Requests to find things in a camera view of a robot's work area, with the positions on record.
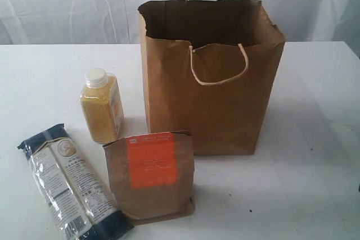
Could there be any brown paper shopping bag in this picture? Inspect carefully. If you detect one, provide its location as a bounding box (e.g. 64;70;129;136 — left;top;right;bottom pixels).
138;0;285;155

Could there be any noodle packet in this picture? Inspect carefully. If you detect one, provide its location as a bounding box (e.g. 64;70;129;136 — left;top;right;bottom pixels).
18;124;133;239

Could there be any yellow millet plastic bottle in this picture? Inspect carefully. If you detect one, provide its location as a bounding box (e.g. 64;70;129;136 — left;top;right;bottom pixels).
80;68;124;144

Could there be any brown pouch with orange label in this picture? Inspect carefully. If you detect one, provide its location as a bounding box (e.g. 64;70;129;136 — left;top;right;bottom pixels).
102;130;195;225

